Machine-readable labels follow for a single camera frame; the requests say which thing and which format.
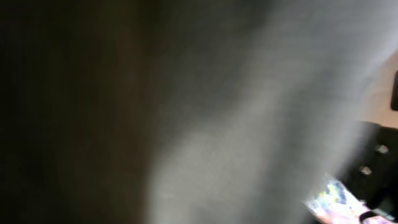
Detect grey shorts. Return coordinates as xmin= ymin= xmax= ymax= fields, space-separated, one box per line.
xmin=1 ymin=0 xmax=397 ymax=223

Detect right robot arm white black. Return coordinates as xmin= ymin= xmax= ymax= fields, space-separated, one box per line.
xmin=343 ymin=70 xmax=397 ymax=223

